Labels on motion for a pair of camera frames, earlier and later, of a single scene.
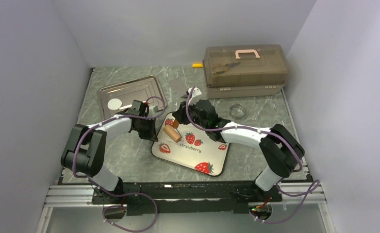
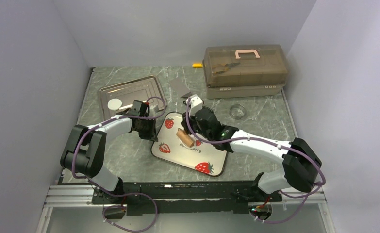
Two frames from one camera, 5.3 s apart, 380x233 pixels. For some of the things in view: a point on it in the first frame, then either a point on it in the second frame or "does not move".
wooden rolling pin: (171, 131) -> (185, 138)
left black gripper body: (145, 131) does not move
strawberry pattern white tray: (197, 149) does not move
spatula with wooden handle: (186, 95) does not move
